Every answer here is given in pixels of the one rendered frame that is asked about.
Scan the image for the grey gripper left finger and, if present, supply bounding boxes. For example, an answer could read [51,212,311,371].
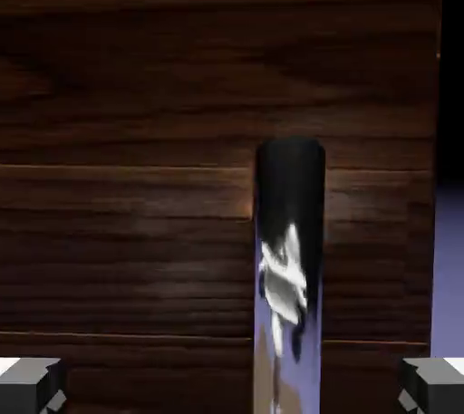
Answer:
[0,356,69,414]

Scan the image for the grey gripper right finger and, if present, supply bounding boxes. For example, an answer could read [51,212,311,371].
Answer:
[397,356,464,414]

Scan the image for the dark wood cabinet door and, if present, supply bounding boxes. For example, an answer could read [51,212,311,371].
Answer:
[0,0,442,170]
[0,164,439,345]
[0,332,432,414]

